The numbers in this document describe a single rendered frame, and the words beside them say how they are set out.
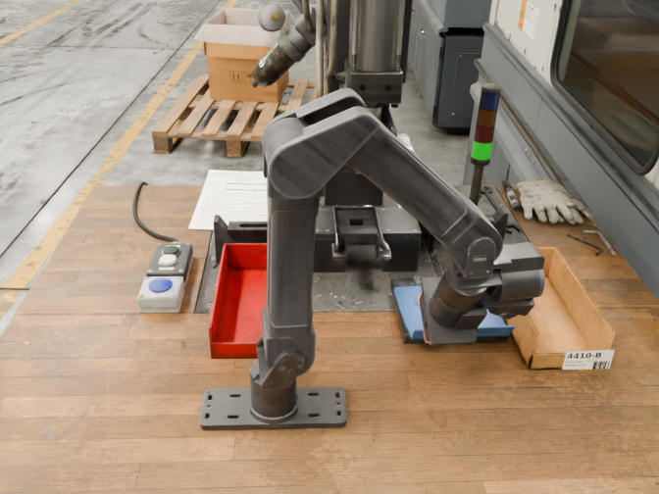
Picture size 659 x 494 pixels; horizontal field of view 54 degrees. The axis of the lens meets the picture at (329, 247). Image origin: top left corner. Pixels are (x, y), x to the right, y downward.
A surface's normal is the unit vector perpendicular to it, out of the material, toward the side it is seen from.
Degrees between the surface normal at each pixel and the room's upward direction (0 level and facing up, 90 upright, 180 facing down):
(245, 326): 0
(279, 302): 84
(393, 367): 0
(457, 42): 90
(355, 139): 90
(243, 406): 0
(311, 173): 90
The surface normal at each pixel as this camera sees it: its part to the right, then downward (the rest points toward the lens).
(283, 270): 0.12, 0.51
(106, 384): 0.02, -0.86
